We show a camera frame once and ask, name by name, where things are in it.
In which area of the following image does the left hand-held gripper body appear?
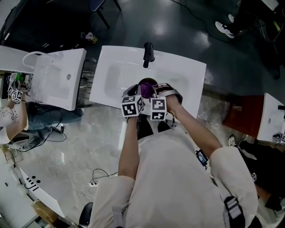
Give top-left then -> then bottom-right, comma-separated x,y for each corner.
121,95 -> 144,122

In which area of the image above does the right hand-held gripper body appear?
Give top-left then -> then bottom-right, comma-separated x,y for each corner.
151,88 -> 183,121

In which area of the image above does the purple cloth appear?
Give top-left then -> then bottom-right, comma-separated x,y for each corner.
140,81 -> 155,99

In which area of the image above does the brown round bowl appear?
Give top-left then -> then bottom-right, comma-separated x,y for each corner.
137,77 -> 158,100

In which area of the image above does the person's right forearm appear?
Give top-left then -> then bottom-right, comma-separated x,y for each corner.
167,99 -> 223,154

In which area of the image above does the person's left forearm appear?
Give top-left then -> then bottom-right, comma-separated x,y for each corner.
118,115 -> 140,179

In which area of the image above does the person's right black shoe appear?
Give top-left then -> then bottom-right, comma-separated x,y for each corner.
157,121 -> 175,134

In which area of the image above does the person's black shoe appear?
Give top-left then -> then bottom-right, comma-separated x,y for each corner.
157,121 -> 175,134
137,115 -> 154,140

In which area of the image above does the large white ceramic sink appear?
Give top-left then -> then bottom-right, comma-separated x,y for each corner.
89,45 -> 207,119

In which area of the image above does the person's left black shoe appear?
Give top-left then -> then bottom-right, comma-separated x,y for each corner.
137,115 -> 154,140

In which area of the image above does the black cylindrical faucet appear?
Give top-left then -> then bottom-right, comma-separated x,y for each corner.
142,42 -> 155,69

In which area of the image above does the black device with blue screen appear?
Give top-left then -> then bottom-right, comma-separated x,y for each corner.
195,149 -> 209,167

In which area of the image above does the colourful drink can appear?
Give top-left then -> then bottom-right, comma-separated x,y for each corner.
81,32 -> 98,44

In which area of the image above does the white sink with curved faucet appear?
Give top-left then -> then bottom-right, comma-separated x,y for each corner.
28,48 -> 87,111

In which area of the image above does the grey stool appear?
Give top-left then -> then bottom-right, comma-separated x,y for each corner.
13,124 -> 67,152

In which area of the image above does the red-brown wooden cabinet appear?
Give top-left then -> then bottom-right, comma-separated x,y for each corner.
222,94 -> 265,136

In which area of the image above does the person's white shirt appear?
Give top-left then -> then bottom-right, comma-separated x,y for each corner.
88,131 -> 259,228

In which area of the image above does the dark chair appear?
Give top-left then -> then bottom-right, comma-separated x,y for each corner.
89,0 -> 122,29

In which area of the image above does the white curved faucet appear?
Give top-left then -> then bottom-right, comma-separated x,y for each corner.
22,51 -> 45,69

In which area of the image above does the small white ceramic sink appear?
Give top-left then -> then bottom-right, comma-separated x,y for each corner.
257,93 -> 285,143

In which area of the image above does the white desk with black print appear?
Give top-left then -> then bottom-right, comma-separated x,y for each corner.
19,167 -> 65,218

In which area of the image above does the cardboard box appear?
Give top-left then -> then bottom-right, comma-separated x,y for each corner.
32,199 -> 58,224

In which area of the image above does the metal sink frame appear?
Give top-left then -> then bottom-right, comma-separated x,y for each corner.
75,60 -> 94,107

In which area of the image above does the black grey shoulder strap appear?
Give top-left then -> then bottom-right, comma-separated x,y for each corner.
224,195 -> 245,228

